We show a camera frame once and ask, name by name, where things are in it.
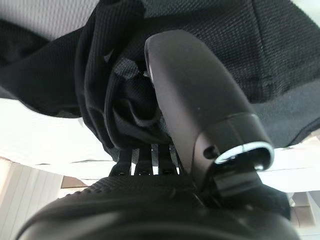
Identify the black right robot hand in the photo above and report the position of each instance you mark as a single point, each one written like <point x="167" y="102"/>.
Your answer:
<point x="195" y="95"/>

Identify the black garment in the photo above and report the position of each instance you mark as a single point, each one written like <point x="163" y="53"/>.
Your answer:
<point x="250" y="45"/>

